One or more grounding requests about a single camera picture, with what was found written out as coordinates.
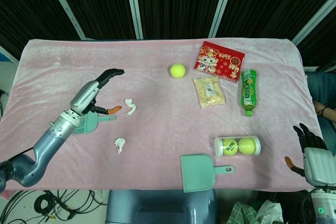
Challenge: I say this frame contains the teal dustpan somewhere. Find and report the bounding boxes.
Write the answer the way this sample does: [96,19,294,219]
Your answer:
[180,153,235,193]

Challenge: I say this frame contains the clear bag of snacks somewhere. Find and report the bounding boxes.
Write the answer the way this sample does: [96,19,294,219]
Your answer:
[193,76,226,109]

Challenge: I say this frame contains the loose yellow tennis ball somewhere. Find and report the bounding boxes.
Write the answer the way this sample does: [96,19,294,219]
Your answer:
[170,62,186,79]

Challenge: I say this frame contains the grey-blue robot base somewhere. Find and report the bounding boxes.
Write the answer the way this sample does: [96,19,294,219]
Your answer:
[104,189,218,224]

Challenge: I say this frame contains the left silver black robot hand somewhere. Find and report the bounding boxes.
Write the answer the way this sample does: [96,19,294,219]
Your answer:
[69,68,125,116]

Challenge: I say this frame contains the clear tennis ball tube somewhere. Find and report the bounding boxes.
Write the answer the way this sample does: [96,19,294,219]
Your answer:
[214,135,262,157]

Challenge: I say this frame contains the person's bare forearm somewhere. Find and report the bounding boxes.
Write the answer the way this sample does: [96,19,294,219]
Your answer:
[313,100,336,124]

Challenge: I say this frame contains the person's blue jeans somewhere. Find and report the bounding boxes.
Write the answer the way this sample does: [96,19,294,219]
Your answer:
[306,71,336,154]

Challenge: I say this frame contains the red spiral desk calendar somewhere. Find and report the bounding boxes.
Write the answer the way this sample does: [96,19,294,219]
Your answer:
[193,41,246,84]

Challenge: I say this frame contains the white partition frame post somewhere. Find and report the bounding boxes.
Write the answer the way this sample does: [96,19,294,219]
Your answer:
[291,0,336,46]
[209,0,237,38]
[43,0,86,40]
[124,0,144,40]

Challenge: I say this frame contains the printed yellow tennis ball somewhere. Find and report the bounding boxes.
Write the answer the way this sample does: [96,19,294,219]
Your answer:
[222,139,239,156]

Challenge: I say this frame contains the pink velvet tablecloth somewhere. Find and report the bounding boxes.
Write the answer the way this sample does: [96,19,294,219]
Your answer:
[0,39,325,192]

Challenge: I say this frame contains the plain yellow tennis ball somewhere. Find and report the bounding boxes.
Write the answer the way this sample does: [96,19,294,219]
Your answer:
[238,137,257,155]

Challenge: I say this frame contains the green drink bottle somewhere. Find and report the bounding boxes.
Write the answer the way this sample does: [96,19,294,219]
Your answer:
[240,68,258,117]

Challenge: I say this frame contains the teal hand broom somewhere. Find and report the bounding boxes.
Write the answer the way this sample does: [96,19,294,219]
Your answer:
[72,113,117,133]

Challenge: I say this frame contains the black floor cables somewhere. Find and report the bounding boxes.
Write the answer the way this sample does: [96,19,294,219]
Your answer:
[0,189,108,222]

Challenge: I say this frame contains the crumpled white plastic bag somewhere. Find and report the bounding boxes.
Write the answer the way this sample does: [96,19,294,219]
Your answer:
[256,199,284,224]

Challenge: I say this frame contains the white paper scrap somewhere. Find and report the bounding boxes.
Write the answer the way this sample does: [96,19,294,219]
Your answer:
[113,137,127,155]
[124,99,138,116]

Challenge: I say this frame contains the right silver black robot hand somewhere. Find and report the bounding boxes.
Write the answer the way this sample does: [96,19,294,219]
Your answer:
[285,123,336,187]

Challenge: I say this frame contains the green checked cloth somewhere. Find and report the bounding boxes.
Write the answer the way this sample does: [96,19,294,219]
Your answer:
[226,201,259,224]

